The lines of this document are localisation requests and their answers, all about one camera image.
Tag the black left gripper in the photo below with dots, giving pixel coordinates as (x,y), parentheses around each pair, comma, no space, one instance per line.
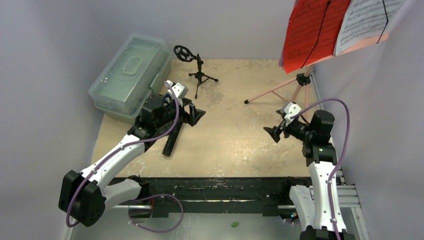
(194,113)

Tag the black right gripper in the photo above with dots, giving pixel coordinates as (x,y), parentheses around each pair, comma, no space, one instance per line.
(281,129)

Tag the black silver condenser microphone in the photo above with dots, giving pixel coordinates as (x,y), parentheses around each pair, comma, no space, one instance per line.
(172,139)

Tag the pink music stand tripod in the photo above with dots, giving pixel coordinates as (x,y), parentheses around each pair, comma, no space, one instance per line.
(303,80)

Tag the red sheet music page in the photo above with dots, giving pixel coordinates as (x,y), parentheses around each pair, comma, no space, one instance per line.
(312,32)

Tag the white sheet music page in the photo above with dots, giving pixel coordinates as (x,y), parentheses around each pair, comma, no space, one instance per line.
(365,19)

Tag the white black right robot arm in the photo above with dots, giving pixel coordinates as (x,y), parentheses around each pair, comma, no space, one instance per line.
(317,207)

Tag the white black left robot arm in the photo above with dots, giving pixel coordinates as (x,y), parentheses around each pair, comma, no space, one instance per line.
(87,194)

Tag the clear green plastic storage box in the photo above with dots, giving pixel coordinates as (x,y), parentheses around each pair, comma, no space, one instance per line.
(138,69)

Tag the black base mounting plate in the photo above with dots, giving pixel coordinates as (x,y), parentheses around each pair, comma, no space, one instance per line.
(267,196)

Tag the small green object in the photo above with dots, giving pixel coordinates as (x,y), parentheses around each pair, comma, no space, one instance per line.
(234,224)

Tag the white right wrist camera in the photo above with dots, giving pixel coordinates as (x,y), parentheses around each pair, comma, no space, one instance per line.
(292,110)

